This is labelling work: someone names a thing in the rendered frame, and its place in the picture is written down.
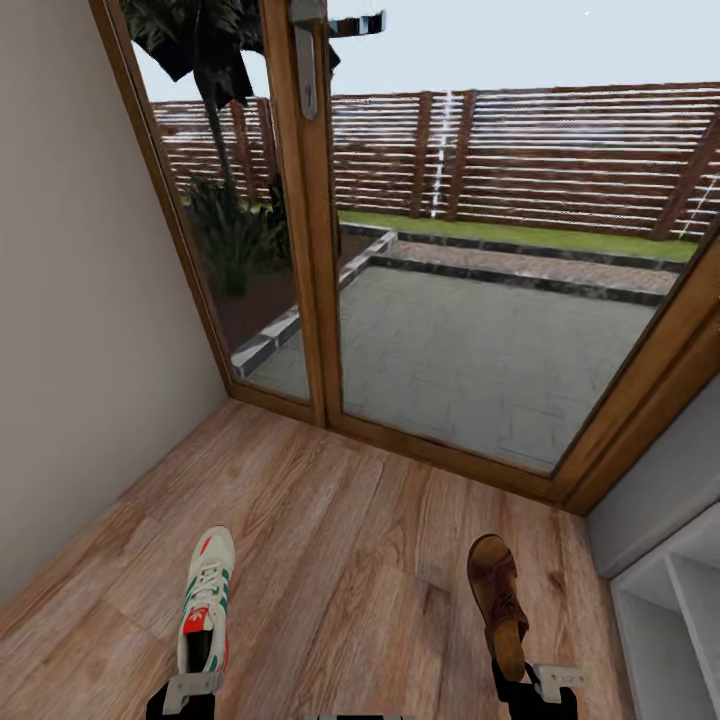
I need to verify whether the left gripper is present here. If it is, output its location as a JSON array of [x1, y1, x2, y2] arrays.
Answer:
[[146, 682, 216, 720]]

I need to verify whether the gym shoe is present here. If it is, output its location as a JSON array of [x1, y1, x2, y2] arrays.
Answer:
[[178, 525, 236, 674]]

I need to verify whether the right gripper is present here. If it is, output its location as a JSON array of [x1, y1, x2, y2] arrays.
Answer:
[[492, 659, 578, 720]]

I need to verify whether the sandal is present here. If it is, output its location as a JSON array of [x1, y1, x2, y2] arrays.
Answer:
[[467, 533, 529, 683]]

